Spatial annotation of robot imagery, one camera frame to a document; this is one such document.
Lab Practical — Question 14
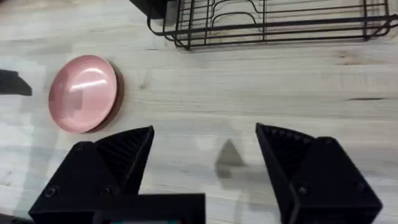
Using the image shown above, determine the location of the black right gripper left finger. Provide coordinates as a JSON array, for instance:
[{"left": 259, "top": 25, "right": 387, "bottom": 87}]
[{"left": 28, "top": 124, "right": 155, "bottom": 221}]

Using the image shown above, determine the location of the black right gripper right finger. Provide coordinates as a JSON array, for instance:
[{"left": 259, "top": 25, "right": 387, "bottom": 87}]
[{"left": 255, "top": 123, "right": 384, "bottom": 224}]

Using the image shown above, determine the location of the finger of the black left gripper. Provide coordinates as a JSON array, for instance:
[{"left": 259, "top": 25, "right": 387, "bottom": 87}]
[{"left": 0, "top": 69, "right": 33, "bottom": 96}]

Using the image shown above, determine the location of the pink plate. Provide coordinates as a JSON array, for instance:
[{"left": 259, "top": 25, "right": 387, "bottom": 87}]
[{"left": 47, "top": 54, "right": 125, "bottom": 134}]

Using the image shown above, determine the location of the black box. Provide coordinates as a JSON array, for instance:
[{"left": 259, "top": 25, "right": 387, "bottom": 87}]
[{"left": 129, "top": 0, "right": 180, "bottom": 26}]

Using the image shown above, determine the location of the black wire dish rack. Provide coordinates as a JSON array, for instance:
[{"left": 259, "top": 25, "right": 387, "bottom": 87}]
[{"left": 146, "top": 0, "right": 398, "bottom": 50}]

